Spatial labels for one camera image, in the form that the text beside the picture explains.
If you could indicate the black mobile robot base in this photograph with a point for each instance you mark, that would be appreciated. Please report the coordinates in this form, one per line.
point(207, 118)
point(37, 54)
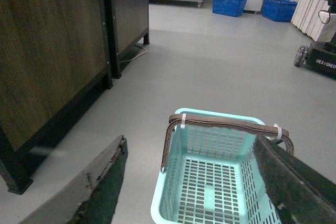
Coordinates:
point(320, 56)

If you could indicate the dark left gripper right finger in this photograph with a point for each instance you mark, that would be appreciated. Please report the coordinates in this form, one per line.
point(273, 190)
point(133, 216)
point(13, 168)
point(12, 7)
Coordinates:
point(299, 193)

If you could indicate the blue crate left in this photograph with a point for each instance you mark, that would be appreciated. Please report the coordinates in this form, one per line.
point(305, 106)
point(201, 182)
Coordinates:
point(233, 8)

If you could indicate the large wooden display cabinet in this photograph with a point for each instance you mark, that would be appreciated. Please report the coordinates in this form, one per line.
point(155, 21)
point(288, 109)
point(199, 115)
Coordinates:
point(52, 53)

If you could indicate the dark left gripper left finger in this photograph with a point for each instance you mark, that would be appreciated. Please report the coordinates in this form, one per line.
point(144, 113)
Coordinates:
point(92, 196)

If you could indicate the blue crate right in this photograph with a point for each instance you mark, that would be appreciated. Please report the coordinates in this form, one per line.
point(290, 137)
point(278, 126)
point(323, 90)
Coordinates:
point(278, 10)

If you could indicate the blue crate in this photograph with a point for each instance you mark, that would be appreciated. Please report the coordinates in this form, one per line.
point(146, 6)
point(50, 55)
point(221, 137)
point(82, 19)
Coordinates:
point(233, 8)
point(278, 10)

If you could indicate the light blue plastic basket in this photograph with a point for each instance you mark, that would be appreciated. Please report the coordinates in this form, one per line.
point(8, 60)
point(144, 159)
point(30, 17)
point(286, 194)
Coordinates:
point(209, 173)

